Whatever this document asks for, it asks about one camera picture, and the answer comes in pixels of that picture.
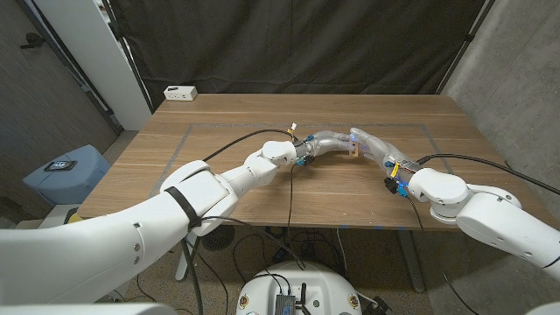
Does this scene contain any black phone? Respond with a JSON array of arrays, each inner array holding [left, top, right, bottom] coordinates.
[[44, 159, 79, 172]]

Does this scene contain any black floor cable bundle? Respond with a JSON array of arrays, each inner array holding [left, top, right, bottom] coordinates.
[[231, 227, 347, 285]]

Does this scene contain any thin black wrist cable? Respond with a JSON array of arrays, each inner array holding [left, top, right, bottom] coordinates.
[[404, 194, 482, 315], [199, 164, 306, 271]]

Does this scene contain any small grey finned box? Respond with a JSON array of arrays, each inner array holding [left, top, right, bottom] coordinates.
[[274, 293, 298, 315]]

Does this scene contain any white wall panel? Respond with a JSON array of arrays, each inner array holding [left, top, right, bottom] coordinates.
[[32, 0, 152, 131]]

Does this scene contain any white table leg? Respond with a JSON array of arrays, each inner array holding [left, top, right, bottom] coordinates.
[[174, 238, 189, 282]]

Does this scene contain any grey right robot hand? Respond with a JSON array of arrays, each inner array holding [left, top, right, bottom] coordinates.
[[349, 127, 428, 179]]

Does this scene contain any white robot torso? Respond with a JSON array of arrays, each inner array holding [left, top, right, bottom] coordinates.
[[235, 261, 363, 315]]

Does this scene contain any blue stool with phone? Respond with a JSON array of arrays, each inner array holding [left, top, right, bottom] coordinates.
[[22, 144, 111, 207]]

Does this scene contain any white power strip box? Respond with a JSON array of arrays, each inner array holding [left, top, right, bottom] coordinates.
[[163, 85, 199, 102]]

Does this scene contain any grey table leg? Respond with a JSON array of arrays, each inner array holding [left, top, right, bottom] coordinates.
[[395, 229, 426, 293]]

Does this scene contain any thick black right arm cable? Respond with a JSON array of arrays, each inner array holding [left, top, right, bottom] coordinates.
[[417, 152, 560, 196]]

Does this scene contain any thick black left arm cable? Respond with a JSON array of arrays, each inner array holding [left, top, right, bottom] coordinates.
[[178, 129, 297, 315]]

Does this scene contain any black backdrop curtain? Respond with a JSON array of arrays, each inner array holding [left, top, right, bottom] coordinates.
[[102, 0, 498, 110]]

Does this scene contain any black backdrop stand pole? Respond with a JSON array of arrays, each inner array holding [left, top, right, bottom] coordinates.
[[436, 0, 498, 95], [101, 0, 155, 114]]

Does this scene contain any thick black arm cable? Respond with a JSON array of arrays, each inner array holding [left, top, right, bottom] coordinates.
[[417, 152, 560, 196], [178, 129, 297, 315]]

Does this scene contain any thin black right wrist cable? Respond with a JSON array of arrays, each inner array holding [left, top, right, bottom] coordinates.
[[404, 194, 482, 315]]

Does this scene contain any black door handle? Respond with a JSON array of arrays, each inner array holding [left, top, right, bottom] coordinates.
[[18, 31, 46, 50]]

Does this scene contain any black round floor fan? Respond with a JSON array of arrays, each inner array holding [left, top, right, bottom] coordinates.
[[201, 224, 236, 253]]

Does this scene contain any white base with yellow mark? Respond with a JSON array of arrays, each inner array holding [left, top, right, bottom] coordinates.
[[38, 204, 84, 228]]

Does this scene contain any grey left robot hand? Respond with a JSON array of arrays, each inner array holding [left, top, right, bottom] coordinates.
[[295, 129, 354, 167]]

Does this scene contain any thin black left wrist cable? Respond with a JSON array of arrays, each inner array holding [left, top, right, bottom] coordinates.
[[199, 164, 306, 271]]

